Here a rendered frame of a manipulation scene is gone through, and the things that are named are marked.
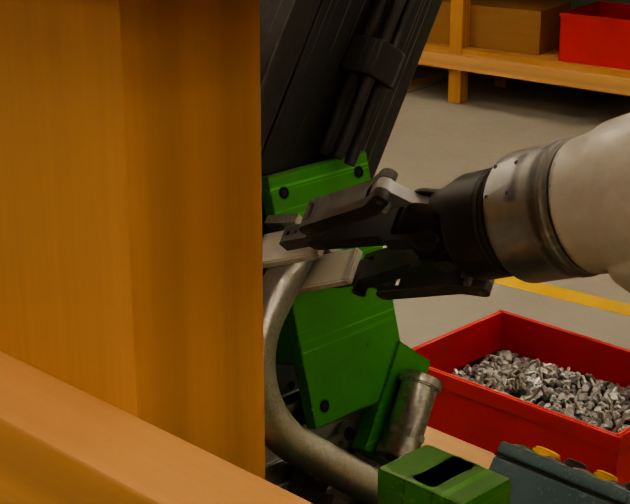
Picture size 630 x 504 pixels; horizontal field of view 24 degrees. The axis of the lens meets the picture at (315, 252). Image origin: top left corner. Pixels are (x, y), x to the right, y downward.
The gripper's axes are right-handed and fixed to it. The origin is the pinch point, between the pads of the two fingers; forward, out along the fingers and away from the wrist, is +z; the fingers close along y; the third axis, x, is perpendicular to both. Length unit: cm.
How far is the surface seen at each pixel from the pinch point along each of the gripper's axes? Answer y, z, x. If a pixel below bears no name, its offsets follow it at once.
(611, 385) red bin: -64, 20, -27
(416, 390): -17.3, 2.2, 1.7
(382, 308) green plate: -12.8, 4.5, -3.9
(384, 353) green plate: -15.0, 4.9, -0.8
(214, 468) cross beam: 21.1, -26.8, 29.7
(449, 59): -302, 349, -364
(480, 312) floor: -217, 196, -152
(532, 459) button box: -38.8, 6.7, -3.2
